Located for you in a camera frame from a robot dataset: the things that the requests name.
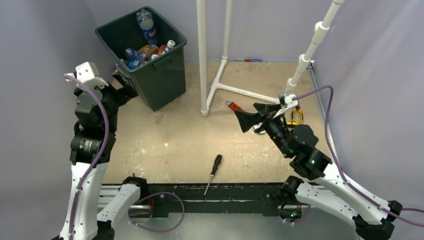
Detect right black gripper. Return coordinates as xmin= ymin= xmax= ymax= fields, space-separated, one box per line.
xmin=234 ymin=102 xmax=292 ymax=157

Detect Pepsi bottle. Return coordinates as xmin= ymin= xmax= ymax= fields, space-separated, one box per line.
xmin=127 ymin=59 xmax=147 ymax=70
xmin=136 ymin=9 xmax=158 ymax=46

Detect crushed clear bottle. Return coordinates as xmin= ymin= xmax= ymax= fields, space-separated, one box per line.
xmin=124 ymin=48 xmax=146 ymax=61

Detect orange label bottle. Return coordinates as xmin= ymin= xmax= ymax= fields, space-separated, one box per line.
xmin=138 ymin=44 xmax=160 ymax=58
xmin=158 ymin=39 xmax=176 ymax=56

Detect yellow black screwdriver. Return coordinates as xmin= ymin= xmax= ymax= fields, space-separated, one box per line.
xmin=203 ymin=154 xmax=223 ymax=199

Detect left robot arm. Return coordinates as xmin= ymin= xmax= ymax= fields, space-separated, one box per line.
xmin=57 ymin=73 xmax=149 ymax=240

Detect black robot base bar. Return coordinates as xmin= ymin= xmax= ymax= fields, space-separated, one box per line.
xmin=131 ymin=182 xmax=300 ymax=218

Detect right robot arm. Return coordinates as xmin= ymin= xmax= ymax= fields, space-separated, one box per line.
xmin=232 ymin=101 xmax=403 ymax=240

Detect dark green plastic bin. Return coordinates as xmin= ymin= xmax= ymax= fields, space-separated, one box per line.
xmin=95 ymin=6 xmax=187 ymax=111

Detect yellow black pliers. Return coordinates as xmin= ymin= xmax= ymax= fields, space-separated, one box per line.
xmin=287 ymin=105 xmax=304 ymax=126

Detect small red blue screwdriver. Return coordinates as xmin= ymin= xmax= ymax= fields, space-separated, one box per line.
xmin=235 ymin=58 xmax=263 ymax=63

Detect red handle adjustable wrench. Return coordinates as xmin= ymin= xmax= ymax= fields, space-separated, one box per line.
xmin=225 ymin=100 xmax=243 ymax=112

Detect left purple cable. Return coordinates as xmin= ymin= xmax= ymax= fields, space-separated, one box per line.
xmin=64 ymin=74 xmax=110 ymax=240

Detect white PVC pipe frame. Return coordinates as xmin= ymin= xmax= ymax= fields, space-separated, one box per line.
xmin=195 ymin=0 xmax=348 ymax=116

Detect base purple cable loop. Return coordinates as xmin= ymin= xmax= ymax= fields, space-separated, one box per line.
xmin=127 ymin=191 xmax=186 ymax=233

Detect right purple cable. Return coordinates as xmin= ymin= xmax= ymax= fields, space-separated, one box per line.
xmin=293 ymin=85 xmax=424 ymax=228

